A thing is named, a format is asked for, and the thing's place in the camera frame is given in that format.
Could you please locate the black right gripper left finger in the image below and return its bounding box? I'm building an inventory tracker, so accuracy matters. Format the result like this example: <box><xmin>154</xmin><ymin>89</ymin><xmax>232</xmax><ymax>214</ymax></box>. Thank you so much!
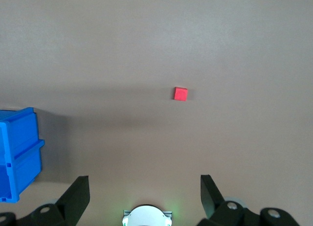
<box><xmin>0</xmin><ymin>176</ymin><xmax>90</xmax><ymax>226</ymax></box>

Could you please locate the small red cube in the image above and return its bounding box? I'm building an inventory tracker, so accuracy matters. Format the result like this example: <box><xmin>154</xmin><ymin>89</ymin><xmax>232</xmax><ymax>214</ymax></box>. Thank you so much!
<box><xmin>174</xmin><ymin>86</ymin><xmax>189</xmax><ymax>102</ymax></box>

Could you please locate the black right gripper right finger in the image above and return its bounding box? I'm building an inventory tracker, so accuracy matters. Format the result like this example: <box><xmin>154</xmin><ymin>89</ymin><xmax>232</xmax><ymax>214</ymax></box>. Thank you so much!
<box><xmin>197</xmin><ymin>174</ymin><xmax>300</xmax><ymax>226</ymax></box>

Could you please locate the blue plastic storage bin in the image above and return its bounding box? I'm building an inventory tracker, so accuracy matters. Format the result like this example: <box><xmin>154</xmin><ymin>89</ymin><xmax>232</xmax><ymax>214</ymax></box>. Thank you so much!
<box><xmin>0</xmin><ymin>107</ymin><xmax>45</xmax><ymax>203</ymax></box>

